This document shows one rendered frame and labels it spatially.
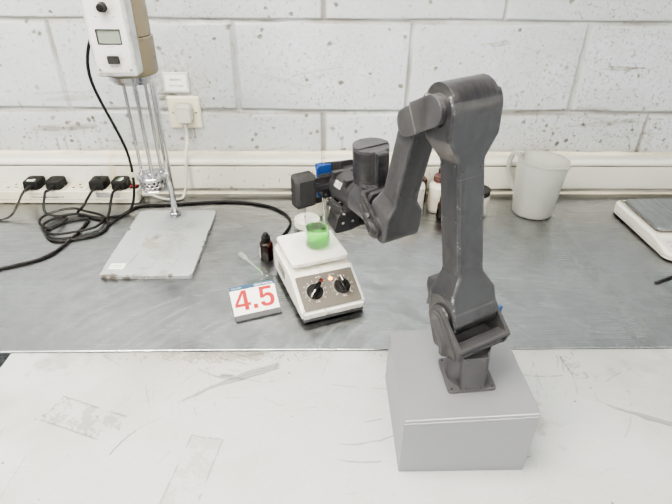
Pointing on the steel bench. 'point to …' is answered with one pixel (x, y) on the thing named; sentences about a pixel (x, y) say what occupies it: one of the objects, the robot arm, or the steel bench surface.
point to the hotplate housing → (312, 274)
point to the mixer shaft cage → (152, 179)
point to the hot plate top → (294, 248)
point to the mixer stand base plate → (161, 246)
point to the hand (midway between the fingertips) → (326, 171)
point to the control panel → (327, 289)
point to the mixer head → (121, 40)
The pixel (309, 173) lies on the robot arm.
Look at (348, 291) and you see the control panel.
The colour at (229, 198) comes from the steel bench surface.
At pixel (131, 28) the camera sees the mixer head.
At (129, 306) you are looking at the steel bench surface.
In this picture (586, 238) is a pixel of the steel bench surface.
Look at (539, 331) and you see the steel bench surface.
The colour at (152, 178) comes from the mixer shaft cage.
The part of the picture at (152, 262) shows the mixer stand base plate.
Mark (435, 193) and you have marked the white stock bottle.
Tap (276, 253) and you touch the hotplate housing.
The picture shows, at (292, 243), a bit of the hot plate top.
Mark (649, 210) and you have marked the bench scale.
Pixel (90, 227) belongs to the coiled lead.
